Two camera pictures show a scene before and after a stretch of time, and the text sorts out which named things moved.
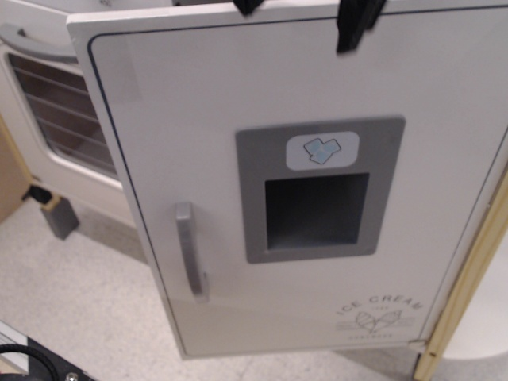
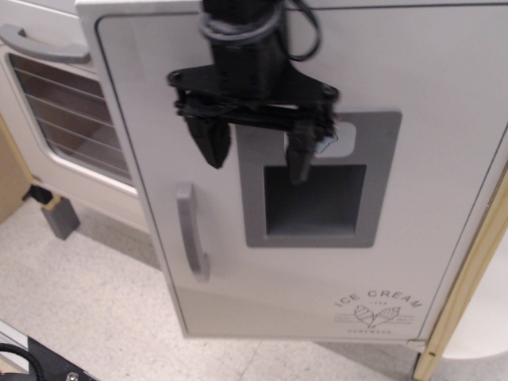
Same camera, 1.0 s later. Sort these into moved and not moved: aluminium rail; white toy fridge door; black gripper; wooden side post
Moved: black gripper
Not moved: aluminium rail; wooden side post; white toy fridge door
